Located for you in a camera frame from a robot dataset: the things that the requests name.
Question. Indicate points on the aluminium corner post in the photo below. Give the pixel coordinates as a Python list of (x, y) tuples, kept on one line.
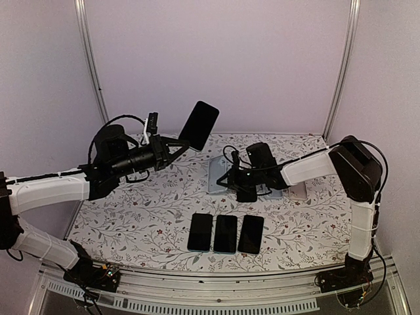
[(351, 31), (88, 51)]

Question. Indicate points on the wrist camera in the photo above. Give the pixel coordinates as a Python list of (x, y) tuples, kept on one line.
[(150, 128), (235, 159)]

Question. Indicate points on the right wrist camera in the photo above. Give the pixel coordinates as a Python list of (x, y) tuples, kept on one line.
[(235, 159)]

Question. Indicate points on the phone with dark screen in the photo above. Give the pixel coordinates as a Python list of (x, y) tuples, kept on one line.
[(225, 240)]

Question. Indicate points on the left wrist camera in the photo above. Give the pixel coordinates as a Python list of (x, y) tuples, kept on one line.
[(150, 128)]

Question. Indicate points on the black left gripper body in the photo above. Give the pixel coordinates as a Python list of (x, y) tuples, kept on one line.
[(158, 152)]

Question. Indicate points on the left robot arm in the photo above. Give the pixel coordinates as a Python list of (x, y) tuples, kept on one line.
[(117, 156)]

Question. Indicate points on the floral table mat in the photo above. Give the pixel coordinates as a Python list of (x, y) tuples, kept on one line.
[(147, 224)]

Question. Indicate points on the aluminium right corner post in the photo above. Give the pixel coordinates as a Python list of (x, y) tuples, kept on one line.
[(351, 31)]

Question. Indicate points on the black phone case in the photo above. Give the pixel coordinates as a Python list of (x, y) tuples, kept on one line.
[(246, 197)]

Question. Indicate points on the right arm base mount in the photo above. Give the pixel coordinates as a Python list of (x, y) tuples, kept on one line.
[(350, 285)]

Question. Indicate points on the bare phone dark screen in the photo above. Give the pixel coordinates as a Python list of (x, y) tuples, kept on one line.
[(199, 238)]

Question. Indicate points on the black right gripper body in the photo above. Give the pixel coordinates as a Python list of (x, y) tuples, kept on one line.
[(245, 180)]

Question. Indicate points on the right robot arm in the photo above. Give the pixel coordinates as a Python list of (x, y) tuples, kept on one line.
[(362, 176)]

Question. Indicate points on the light blue case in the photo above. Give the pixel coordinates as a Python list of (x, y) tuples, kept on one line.
[(271, 194), (218, 166)]

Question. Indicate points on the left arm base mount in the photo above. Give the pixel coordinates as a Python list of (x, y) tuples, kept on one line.
[(87, 275)]

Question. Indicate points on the light blue cased phone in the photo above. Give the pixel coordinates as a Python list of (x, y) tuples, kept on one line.
[(199, 125)]

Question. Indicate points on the white phone case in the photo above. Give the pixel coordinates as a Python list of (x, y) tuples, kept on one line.
[(298, 191)]

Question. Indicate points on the aluminium front rail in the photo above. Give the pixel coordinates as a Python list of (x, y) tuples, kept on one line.
[(147, 291)]

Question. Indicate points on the aluminium left corner post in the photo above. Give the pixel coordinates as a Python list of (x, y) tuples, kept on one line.
[(88, 51)]

